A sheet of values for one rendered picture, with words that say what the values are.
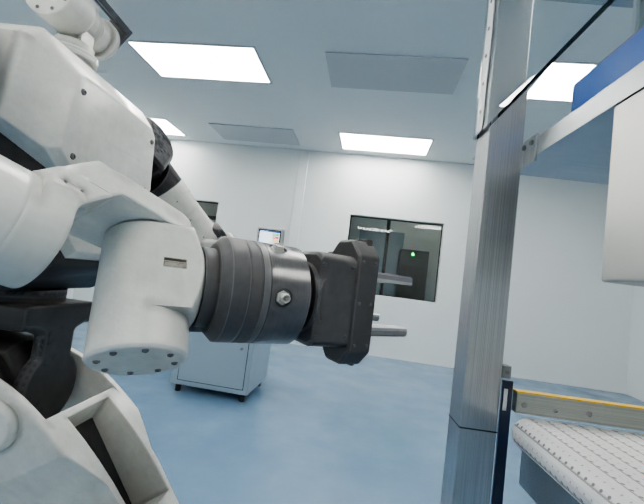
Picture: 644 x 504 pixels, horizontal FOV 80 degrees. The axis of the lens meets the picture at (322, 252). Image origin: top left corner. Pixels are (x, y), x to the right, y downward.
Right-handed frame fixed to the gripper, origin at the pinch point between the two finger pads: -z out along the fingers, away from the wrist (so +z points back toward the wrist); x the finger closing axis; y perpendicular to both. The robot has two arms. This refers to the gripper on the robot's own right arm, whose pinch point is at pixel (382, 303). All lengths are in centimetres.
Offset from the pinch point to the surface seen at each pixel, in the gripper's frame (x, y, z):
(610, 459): 15.8, 8.6, -31.0
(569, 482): 18.3, 7.2, -24.9
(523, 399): 13.1, -4.7, -33.9
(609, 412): 13.3, 2.3, -45.1
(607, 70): -33.3, 6.9, -26.9
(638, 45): -33.4, 11.2, -24.2
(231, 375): 80, -252, -68
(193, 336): 55, -273, -40
